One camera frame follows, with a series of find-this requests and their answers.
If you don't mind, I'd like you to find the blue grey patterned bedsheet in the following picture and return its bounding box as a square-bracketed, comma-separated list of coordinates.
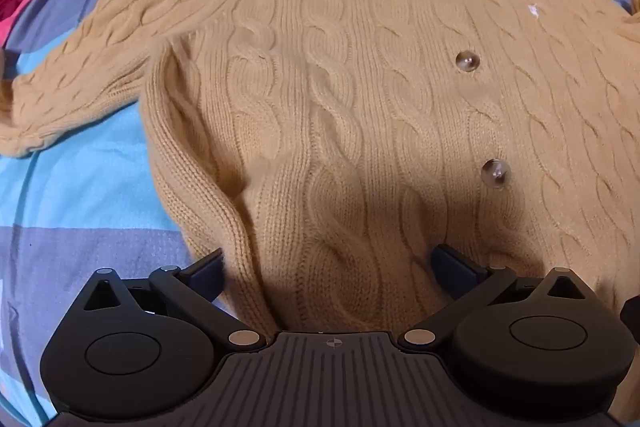
[0, 0, 640, 427]

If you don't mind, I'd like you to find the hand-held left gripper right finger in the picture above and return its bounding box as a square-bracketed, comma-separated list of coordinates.
[400, 243, 608, 350]

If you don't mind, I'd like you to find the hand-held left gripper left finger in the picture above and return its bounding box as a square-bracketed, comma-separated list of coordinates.
[65, 248, 268, 353]

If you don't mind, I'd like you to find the tan cable knit cardigan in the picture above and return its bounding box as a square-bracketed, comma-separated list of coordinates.
[0, 0, 640, 335]

